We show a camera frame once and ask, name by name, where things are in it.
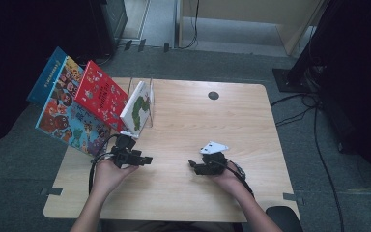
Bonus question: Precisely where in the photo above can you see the long black floor cable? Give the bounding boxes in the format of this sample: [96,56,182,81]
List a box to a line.
[313,96,346,232]

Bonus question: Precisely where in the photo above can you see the wristwatch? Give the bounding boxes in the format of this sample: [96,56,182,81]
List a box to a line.
[233,160,247,182]

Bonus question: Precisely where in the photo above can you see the dark curtain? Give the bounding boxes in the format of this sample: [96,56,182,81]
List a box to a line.
[298,0,371,196]
[0,0,104,153]

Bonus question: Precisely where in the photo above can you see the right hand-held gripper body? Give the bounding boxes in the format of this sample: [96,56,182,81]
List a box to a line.
[200,140,230,177]

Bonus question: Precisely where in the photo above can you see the clear acrylic book rack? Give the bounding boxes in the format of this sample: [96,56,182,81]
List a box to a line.
[127,76,157,129]

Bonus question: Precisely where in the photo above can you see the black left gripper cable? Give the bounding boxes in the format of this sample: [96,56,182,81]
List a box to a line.
[88,134,121,195]

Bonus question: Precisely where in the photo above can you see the colourful monster picture book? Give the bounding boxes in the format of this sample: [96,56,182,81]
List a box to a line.
[34,55,112,159]

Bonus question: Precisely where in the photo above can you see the person's lap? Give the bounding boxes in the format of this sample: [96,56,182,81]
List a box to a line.
[102,220,240,232]

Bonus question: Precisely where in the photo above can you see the red picture book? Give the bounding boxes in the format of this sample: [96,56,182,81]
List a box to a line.
[74,59,130,133]

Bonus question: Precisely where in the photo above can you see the looped black floor cables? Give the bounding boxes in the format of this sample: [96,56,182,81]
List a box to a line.
[270,92,320,128]

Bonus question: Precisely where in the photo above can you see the white caterpillar picture book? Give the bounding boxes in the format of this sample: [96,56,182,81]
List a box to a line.
[119,80,153,139]

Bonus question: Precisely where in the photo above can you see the thin black floor cable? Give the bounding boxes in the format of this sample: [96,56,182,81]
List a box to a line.
[95,52,114,67]

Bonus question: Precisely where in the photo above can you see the person's left hand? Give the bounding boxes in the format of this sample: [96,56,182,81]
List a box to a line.
[92,159,139,196]

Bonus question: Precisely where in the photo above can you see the black computer tower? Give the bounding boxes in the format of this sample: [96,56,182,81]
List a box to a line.
[90,0,128,56]

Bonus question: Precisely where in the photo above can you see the grey floor tape strip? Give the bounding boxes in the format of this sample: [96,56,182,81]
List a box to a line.
[282,192,305,206]
[40,187,64,197]

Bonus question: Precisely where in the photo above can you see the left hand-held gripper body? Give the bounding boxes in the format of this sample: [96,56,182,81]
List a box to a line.
[110,129,137,169]

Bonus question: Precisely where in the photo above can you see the blue picture book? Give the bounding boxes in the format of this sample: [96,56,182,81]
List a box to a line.
[26,46,69,106]

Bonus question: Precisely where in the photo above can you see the light wooden furniture panel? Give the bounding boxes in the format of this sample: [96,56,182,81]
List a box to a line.
[176,0,327,56]

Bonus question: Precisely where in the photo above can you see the hanging black cable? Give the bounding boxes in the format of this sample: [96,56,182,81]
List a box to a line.
[178,0,201,50]

